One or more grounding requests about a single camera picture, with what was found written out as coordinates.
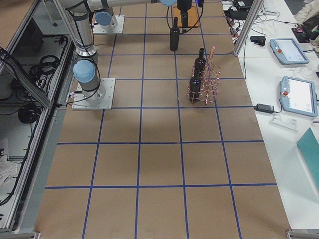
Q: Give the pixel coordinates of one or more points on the aluminium frame post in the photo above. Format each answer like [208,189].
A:
[252,15]

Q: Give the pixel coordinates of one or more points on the copper wire bottle basket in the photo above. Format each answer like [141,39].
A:
[209,80]

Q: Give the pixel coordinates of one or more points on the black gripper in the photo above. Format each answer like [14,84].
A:
[183,5]

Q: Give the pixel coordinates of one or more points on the black power adapter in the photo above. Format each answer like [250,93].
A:
[264,108]

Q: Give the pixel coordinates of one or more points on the teach pendant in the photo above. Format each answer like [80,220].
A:
[288,51]
[298,96]

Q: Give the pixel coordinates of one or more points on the dark wine bottle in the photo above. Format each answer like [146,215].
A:
[174,35]
[195,86]
[200,61]

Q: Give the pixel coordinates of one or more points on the teach pendant near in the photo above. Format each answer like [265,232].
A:
[298,96]

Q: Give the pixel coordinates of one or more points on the wooden tray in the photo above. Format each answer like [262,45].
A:
[193,17]

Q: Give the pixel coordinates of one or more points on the teach pendant far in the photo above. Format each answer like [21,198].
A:
[288,51]

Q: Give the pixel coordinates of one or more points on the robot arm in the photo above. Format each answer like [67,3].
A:
[79,19]

